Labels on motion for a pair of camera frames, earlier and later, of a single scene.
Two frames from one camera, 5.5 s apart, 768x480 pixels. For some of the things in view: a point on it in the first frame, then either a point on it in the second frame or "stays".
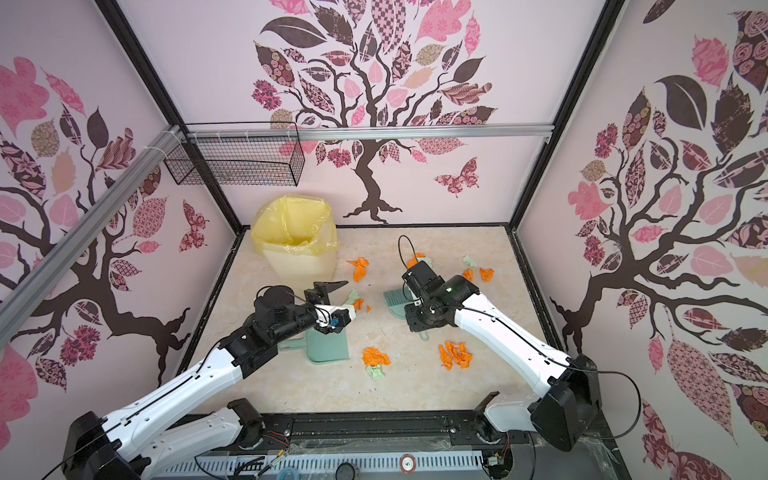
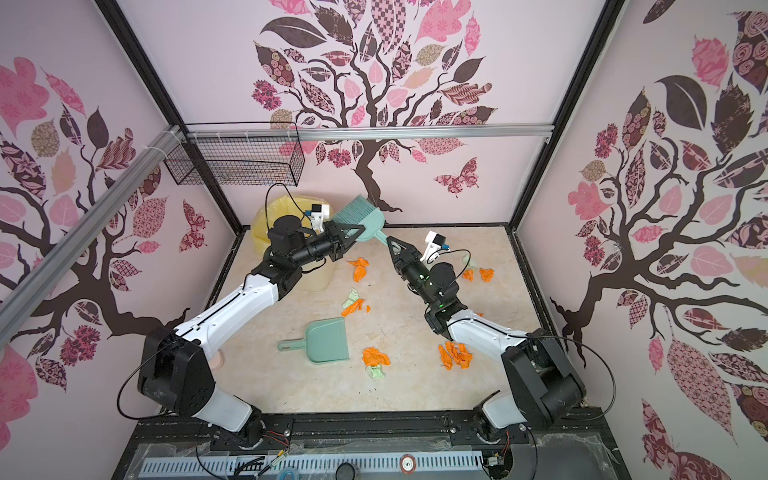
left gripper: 320,296 to 339,241
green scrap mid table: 352,297 stays
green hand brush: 397,299 to 360,212
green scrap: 375,372 stays
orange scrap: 374,357 stays
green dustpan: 320,347 stays
